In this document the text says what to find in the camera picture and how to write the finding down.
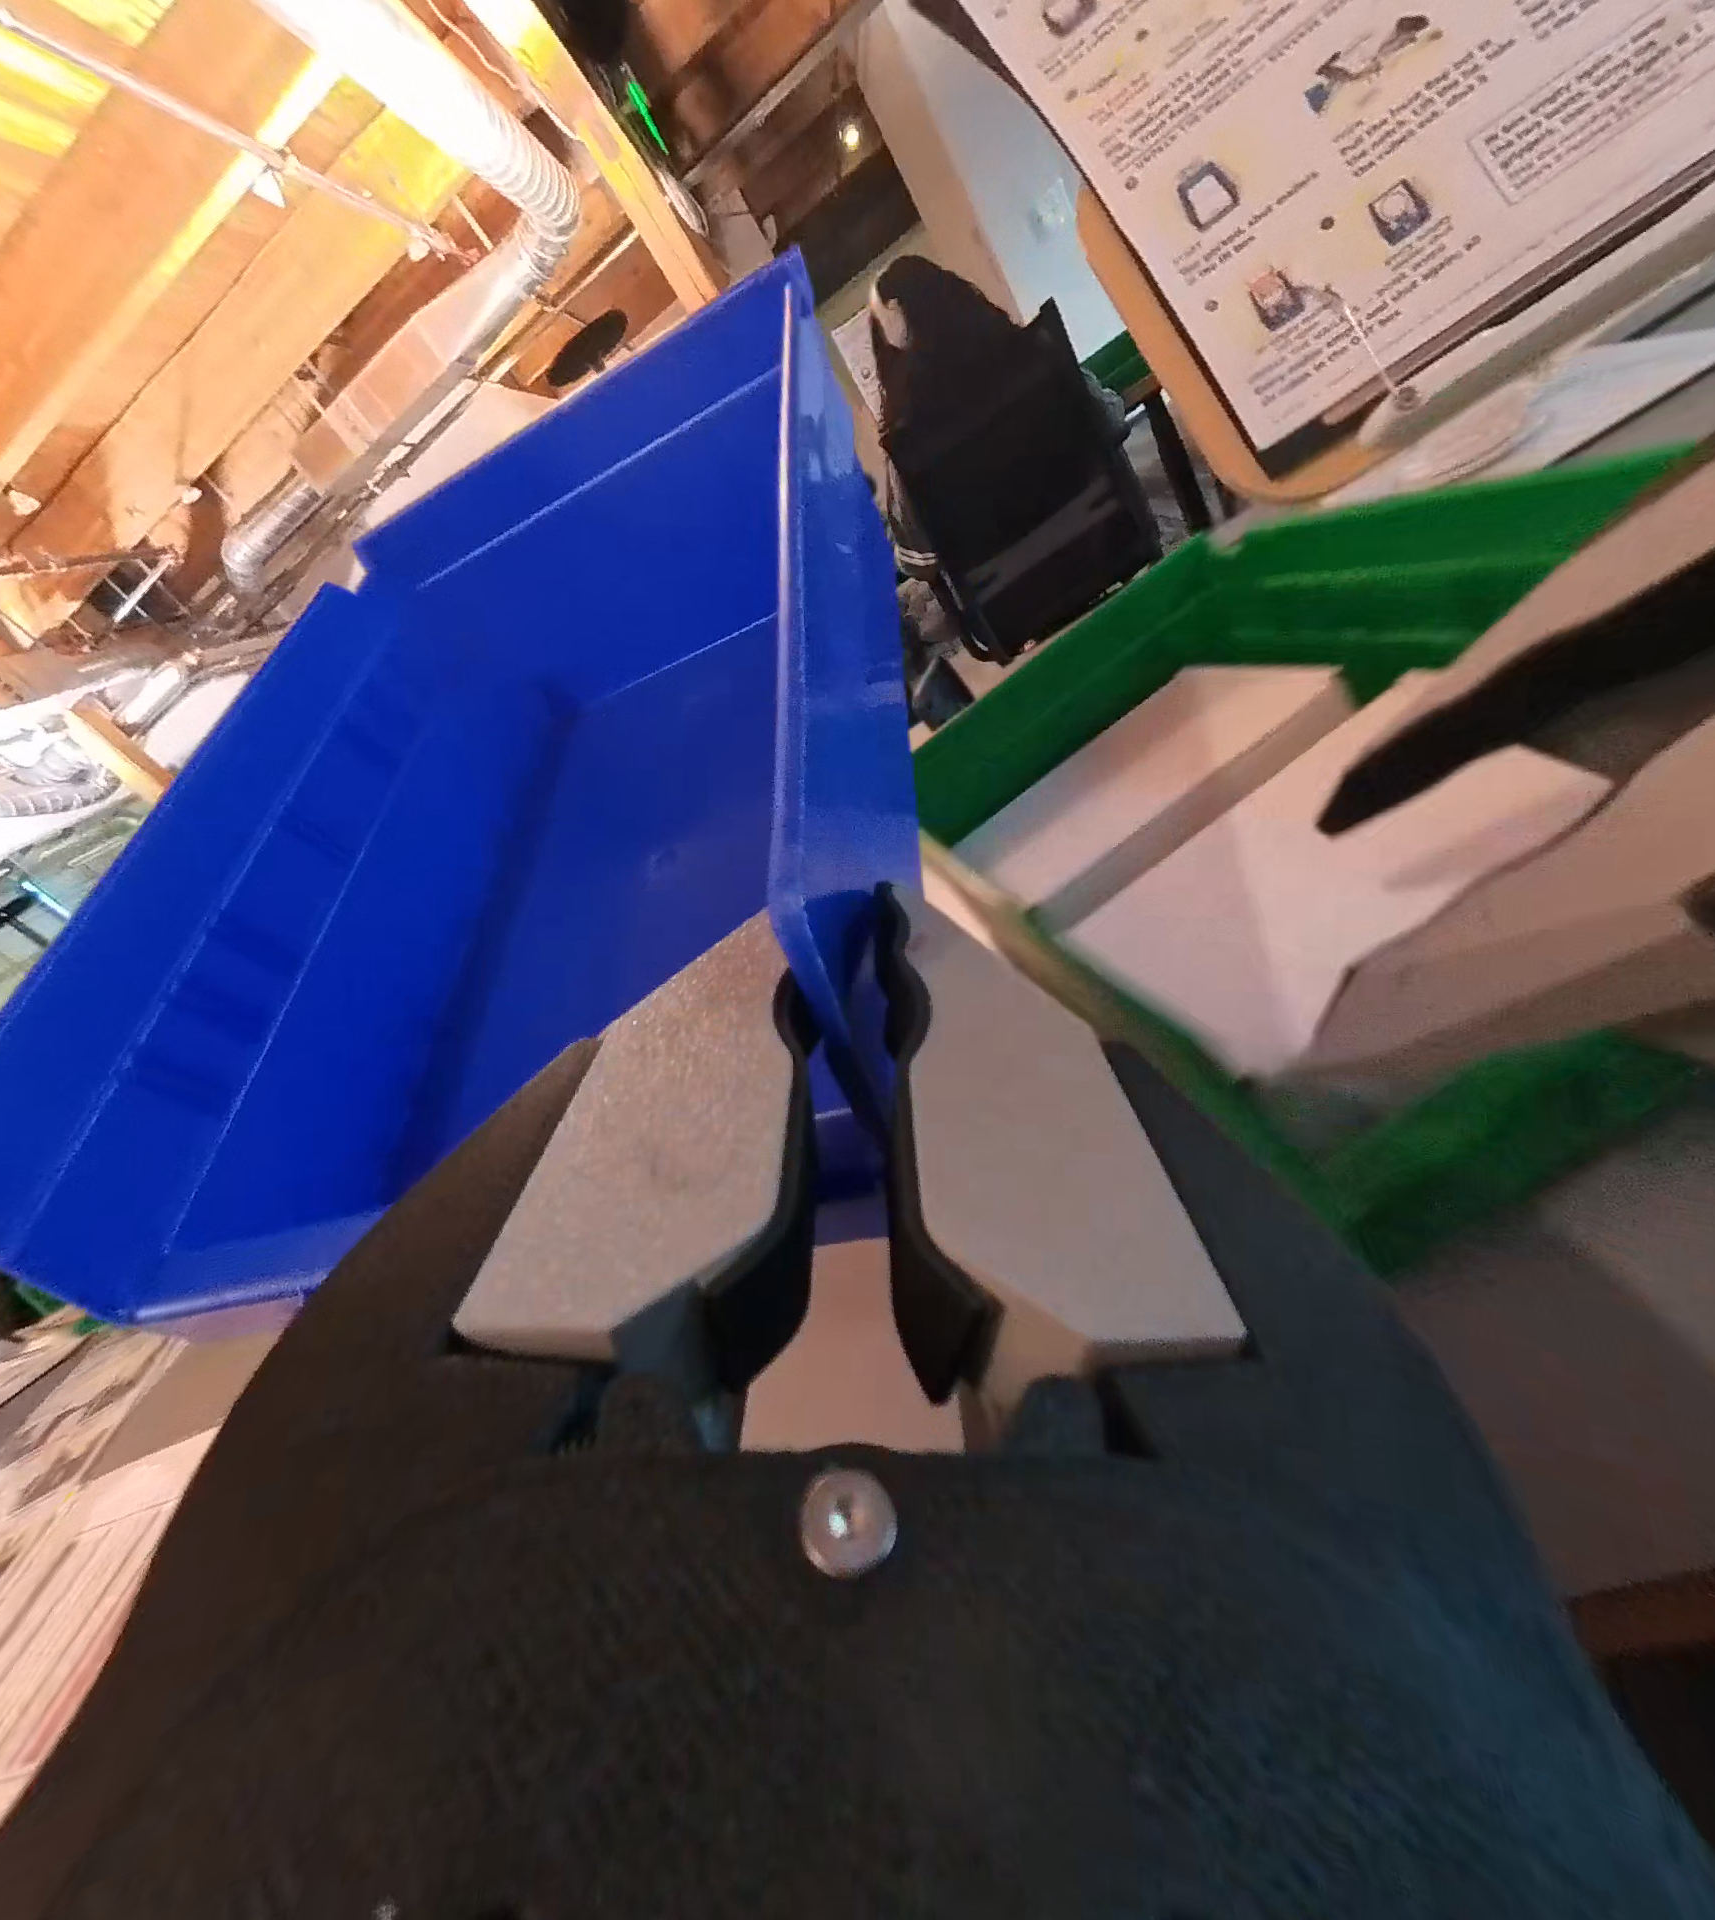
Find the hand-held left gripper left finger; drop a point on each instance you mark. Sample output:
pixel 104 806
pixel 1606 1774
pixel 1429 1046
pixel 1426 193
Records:
pixel 631 1184

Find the green plastic bin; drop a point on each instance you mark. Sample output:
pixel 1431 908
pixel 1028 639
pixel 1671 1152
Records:
pixel 1292 584

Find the blue plastic bin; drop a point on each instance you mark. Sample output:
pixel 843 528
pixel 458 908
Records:
pixel 497 839

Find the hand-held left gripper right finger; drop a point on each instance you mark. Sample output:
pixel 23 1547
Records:
pixel 1081 1184

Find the printed instruction sheet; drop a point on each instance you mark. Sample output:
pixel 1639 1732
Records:
pixel 1397 150

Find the stack of printed papers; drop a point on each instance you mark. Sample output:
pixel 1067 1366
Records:
pixel 2 1499

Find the white cardboard mailer box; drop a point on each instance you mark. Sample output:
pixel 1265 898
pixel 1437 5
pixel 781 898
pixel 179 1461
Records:
pixel 1187 780

